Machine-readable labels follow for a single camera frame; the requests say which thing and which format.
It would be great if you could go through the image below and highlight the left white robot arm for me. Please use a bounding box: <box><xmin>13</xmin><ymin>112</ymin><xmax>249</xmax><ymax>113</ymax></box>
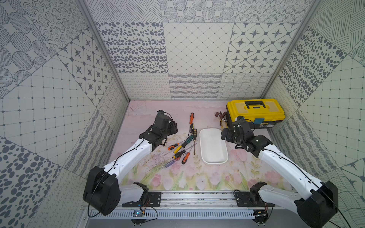
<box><xmin>83</xmin><ymin>110</ymin><xmax>178</xmax><ymax>216</ymax></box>

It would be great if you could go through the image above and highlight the purple handled screwdriver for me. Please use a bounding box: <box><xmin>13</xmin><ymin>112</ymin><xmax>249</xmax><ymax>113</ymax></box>
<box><xmin>165</xmin><ymin>157</ymin><xmax>180</xmax><ymax>168</ymax></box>

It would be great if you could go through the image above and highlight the yellow handled screwdriver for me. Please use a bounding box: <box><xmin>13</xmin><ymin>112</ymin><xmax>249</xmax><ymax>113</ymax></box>
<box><xmin>174</xmin><ymin>145</ymin><xmax>183</xmax><ymax>154</ymax></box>

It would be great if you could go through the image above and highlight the yellow black toolbox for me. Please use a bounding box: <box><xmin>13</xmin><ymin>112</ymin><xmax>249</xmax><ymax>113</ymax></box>
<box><xmin>225</xmin><ymin>99</ymin><xmax>285</xmax><ymax>129</ymax></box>

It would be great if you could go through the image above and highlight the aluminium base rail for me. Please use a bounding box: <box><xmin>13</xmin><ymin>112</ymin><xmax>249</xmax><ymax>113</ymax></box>
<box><xmin>76</xmin><ymin>191</ymin><xmax>285</xmax><ymax>228</ymax></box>

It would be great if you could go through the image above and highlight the black yellow stubby screwdriver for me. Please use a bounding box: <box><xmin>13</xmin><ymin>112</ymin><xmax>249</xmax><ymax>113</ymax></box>
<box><xmin>173</xmin><ymin>150</ymin><xmax>186</xmax><ymax>159</ymax></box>

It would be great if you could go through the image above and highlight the green black screwdriver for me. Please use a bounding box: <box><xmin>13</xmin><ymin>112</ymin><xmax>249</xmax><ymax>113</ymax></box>
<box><xmin>179</xmin><ymin>135</ymin><xmax>194</xmax><ymax>148</ymax></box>

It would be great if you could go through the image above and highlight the white rectangular storage tray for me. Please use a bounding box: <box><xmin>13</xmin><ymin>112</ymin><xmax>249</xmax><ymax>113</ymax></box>
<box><xmin>199</xmin><ymin>128</ymin><xmax>229</xmax><ymax>165</ymax></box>

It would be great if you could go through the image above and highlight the green circuit board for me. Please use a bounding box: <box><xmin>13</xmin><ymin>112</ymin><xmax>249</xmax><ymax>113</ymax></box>
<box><xmin>133</xmin><ymin>210</ymin><xmax>145</xmax><ymax>218</ymax></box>

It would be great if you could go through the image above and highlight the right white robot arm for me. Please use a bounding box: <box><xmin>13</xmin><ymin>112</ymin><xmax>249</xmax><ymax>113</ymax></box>
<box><xmin>221</xmin><ymin>117</ymin><xmax>339</xmax><ymax>228</ymax></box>

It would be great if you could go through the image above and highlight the brown clamp with wires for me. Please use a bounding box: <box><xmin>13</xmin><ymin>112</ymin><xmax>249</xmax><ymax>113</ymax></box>
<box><xmin>215</xmin><ymin>112</ymin><xmax>228</xmax><ymax>129</ymax></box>

